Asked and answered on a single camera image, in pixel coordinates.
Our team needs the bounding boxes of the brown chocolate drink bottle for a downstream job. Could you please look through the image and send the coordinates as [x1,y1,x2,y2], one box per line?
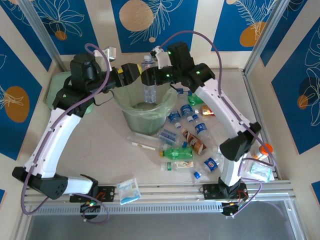
[180,127,208,157]

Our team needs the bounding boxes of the clear bottle blue cap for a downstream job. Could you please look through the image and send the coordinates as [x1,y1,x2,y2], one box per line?
[174,86,193,98]

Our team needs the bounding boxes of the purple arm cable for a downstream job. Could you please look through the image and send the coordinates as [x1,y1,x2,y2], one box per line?
[21,43,118,224]
[159,30,278,218]

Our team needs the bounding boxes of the red gold label bottle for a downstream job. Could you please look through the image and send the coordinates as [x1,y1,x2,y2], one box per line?
[193,104,216,118]

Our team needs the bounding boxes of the clear bottle light blue label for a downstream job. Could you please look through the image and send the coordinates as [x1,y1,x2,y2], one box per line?
[157,127,189,149]

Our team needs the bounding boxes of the black right cable bracket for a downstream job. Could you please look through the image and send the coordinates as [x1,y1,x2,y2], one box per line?
[221,199,247,218]

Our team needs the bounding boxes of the grey metal panel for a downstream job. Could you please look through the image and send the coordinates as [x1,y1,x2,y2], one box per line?
[23,201,305,240]

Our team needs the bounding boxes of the black cable bracket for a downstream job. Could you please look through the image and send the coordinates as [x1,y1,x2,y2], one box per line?
[221,199,247,218]
[79,200,102,221]

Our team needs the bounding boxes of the clear bottle dark blue label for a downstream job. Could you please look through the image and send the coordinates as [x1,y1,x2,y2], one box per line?
[166,110,183,130]
[179,103,195,124]

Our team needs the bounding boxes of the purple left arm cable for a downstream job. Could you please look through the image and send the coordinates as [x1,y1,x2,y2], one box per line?
[21,43,118,224]

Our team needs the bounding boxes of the grey mesh waste bin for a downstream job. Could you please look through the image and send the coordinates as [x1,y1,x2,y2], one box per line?
[112,84,174,137]

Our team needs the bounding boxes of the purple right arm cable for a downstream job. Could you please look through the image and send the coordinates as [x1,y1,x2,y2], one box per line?
[159,30,278,218]

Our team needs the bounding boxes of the aluminium side rail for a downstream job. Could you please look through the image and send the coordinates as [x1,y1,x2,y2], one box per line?
[241,68,280,181]

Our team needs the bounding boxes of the grey slotted cable duct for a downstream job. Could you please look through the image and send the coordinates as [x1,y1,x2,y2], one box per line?
[31,202,294,216]

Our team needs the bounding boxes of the clear plastic tube paper strip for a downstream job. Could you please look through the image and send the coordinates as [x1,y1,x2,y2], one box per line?
[126,134,161,152]

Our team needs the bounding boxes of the thin black cable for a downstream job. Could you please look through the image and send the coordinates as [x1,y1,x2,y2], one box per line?
[92,89,115,106]

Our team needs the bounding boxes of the black left cable bracket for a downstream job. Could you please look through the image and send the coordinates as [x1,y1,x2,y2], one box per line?
[79,200,102,221]

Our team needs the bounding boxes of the clear bottle white orange label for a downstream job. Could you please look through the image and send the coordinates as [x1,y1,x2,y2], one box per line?
[161,161,196,172]

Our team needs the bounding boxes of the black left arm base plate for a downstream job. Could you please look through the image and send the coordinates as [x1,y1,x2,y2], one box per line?
[69,185,116,204]

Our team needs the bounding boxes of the pale green lidded box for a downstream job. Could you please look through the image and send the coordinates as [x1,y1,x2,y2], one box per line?
[44,71,95,114]

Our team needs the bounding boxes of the clear Pepsi bottle blue label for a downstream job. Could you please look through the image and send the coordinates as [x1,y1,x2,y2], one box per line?
[193,121,215,151]
[193,147,225,180]

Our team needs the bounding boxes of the small green plastic bottle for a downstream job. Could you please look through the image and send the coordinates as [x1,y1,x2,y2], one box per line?
[187,93,205,106]

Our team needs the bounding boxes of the clear white green packet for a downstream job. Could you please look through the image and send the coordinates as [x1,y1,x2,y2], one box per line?
[243,159,274,183]

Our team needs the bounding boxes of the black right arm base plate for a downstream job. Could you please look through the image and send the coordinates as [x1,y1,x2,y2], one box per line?
[202,183,249,201]

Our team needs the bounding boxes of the green soda bottle yellow cap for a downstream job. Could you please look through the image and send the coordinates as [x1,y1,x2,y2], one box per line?
[159,147,194,161]

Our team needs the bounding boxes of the aluminium mounting rail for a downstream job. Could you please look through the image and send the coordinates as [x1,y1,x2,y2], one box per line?
[24,181,293,208]

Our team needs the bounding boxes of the white blue wipe packet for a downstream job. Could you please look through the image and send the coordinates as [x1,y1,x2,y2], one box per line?
[116,177,142,206]

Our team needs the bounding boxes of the white mesh waste basket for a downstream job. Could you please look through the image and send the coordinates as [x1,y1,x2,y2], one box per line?
[111,83,179,119]

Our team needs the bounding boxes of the tall clear water bottle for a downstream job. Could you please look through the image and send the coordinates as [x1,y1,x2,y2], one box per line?
[140,55,159,103]

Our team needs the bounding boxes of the aluminium frame post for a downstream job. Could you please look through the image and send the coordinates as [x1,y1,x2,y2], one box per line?
[17,0,68,73]
[242,0,293,76]

